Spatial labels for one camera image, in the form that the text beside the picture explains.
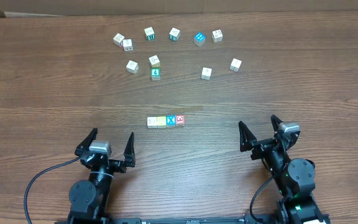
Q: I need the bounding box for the blue top wooden block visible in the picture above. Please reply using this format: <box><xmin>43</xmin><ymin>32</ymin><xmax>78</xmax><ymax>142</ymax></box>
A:
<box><xmin>194</xmin><ymin>32</ymin><xmax>206</xmax><ymax>47</ymax></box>

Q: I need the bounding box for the yellow sided wooden block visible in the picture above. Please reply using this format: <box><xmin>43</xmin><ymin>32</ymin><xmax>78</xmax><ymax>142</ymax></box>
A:
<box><xmin>149</xmin><ymin>55</ymin><xmax>160</xmax><ymax>68</ymax></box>

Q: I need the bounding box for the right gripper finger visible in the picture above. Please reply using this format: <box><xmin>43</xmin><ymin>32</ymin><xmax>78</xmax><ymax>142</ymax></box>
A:
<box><xmin>239</xmin><ymin>121</ymin><xmax>257</xmax><ymax>152</ymax></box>
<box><xmin>270</xmin><ymin>114</ymin><xmax>283</xmax><ymax>133</ymax></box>

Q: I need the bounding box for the yellow top wooden block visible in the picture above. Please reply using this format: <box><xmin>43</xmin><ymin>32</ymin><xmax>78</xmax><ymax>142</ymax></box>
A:
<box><xmin>157</xmin><ymin>116</ymin><xmax>167</xmax><ymax>128</ymax></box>

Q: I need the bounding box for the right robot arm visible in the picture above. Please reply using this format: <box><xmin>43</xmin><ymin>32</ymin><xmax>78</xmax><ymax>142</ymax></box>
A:
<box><xmin>239</xmin><ymin>114</ymin><xmax>331</xmax><ymax>224</ymax></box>

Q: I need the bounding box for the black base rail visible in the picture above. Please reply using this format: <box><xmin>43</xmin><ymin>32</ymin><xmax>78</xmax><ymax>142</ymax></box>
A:
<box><xmin>54</xmin><ymin>213</ymin><xmax>331</xmax><ymax>224</ymax></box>

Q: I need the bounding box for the plain block above red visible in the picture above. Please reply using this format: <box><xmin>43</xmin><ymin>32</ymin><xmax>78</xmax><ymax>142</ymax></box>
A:
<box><xmin>126</xmin><ymin>60</ymin><xmax>139</xmax><ymax>73</ymax></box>

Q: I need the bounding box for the plain block far right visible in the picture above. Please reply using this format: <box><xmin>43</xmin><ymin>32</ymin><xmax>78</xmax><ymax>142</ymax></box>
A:
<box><xmin>229</xmin><ymin>58</ymin><xmax>242</xmax><ymax>72</ymax></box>

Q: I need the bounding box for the plain wooden block far left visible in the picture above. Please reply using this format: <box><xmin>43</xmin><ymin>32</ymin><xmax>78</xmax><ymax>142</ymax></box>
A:
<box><xmin>113</xmin><ymin>33</ymin><xmax>125</xmax><ymax>47</ymax></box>

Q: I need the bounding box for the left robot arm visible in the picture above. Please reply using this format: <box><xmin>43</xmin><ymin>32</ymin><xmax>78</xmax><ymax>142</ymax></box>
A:
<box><xmin>67</xmin><ymin>128</ymin><xmax>135</xmax><ymax>223</ymax></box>

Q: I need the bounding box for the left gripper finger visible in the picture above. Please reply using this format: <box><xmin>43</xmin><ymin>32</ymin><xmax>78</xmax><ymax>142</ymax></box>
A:
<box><xmin>124</xmin><ymin>132</ymin><xmax>135</xmax><ymax>167</ymax></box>
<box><xmin>75</xmin><ymin>128</ymin><xmax>98</xmax><ymax>156</ymax></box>

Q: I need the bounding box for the green L wooden block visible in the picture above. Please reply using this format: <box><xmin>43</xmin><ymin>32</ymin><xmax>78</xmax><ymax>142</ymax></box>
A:
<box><xmin>147</xmin><ymin>116</ymin><xmax>158</xmax><ymax>128</ymax></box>

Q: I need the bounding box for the teal sided wooden block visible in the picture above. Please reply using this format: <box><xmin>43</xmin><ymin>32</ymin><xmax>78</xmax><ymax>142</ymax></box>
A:
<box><xmin>169</xmin><ymin>27</ymin><xmax>180</xmax><ymax>42</ymax></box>

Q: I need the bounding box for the plain wooden block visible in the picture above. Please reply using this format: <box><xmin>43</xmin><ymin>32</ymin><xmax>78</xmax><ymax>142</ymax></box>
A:
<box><xmin>113</xmin><ymin>33</ymin><xmax>125</xmax><ymax>47</ymax></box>
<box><xmin>144</xmin><ymin>27</ymin><xmax>155</xmax><ymax>40</ymax></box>
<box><xmin>212</xmin><ymin>29</ymin><xmax>223</xmax><ymax>43</ymax></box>
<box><xmin>122</xmin><ymin>39</ymin><xmax>134</xmax><ymax>52</ymax></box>

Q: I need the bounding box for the blue sided front block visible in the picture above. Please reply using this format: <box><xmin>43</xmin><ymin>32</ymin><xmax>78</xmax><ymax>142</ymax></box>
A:
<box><xmin>201</xmin><ymin>67</ymin><xmax>212</xmax><ymax>80</ymax></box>

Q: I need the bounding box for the green top wooden block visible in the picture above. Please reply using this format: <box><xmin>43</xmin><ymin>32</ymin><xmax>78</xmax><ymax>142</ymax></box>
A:
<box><xmin>150</xmin><ymin>68</ymin><xmax>161</xmax><ymax>81</ymax></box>

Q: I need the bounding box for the blue X wooden block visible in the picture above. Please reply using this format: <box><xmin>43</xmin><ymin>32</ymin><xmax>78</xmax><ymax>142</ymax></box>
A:
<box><xmin>166</xmin><ymin>115</ymin><xmax>176</xmax><ymax>128</ymax></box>

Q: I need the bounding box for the cardboard back wall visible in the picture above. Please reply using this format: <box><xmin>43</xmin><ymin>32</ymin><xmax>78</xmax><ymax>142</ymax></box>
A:
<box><xmin>0</xmin><ymin>0</ymin><xmax>358</xmax><ymax>17</ymax></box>

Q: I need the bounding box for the red top wooden block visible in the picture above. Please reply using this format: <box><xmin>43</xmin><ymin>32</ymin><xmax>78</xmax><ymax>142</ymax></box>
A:
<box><xmin>175</xmin><ymin>114</ymin><xmax>185</xmax><ymax>127</ymax></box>

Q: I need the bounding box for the plain wooden block top right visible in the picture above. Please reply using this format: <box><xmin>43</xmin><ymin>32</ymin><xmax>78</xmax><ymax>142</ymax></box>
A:
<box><xmin>212</xmin><ymin>29</ymin><xmax>223</xmax><ymax>43</ymax></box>

